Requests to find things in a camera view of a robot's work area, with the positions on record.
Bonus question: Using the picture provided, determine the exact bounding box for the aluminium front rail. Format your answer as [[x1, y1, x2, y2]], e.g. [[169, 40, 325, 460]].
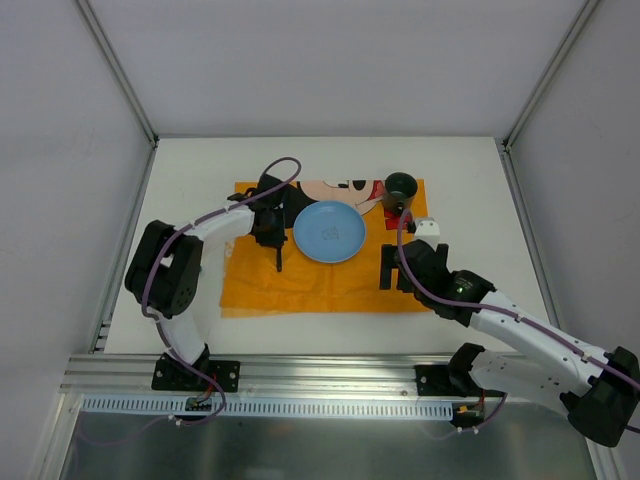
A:
[[60, 354, 450, 400]]

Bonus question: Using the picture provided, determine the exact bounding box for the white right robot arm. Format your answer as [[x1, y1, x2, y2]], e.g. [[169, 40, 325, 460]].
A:
[[380, 240, 639, 447]]

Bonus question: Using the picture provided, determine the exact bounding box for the white slotted cable duct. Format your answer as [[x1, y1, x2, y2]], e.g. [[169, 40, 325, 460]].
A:
[[80, 394, 454, 422]]

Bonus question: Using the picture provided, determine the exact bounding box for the dark green mug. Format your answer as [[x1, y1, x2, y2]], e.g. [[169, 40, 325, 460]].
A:
[[381, 172, 418, 216]]

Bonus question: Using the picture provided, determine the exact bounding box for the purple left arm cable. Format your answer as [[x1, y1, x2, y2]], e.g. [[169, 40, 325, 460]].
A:
[[74, 156, 304, 446]]

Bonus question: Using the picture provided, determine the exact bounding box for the light blue plate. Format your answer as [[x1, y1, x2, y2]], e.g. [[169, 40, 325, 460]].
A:
[[293, 201, 367, 264]]

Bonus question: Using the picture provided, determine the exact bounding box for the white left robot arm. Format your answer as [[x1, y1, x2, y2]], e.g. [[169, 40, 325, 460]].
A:
[[124, 174, 287, 390]]

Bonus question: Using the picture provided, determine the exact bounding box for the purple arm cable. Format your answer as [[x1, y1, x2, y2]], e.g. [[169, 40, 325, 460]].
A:
[[397, 208, 640, 441], [74, 156, 304, 446]]

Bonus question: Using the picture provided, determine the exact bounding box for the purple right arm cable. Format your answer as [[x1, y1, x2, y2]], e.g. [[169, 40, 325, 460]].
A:
[[397, 208, 640, 441]]

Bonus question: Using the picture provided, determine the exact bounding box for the aluminium frame post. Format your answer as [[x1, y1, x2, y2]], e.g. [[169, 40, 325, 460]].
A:
[[501, 0, 602, 152], [72, 0, 159, 148]]

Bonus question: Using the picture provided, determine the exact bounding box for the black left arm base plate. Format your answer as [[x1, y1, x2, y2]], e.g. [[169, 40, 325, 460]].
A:
[[151, 355, 241, 393]]

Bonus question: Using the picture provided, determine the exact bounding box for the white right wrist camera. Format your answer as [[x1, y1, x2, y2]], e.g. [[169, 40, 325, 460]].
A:
[[407, 217, 440, 244]]

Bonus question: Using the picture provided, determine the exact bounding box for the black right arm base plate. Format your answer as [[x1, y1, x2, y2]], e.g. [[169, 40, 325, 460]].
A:
[[413, 364, 504, 398]]

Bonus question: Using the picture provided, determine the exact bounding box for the left aluminium frame post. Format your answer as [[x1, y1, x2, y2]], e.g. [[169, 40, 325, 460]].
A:
[[72, 0, 159, 148]]

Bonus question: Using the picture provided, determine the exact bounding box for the right aluminium frame post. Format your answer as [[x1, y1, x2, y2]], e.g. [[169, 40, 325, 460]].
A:
[[501, 0, 602, 152]]

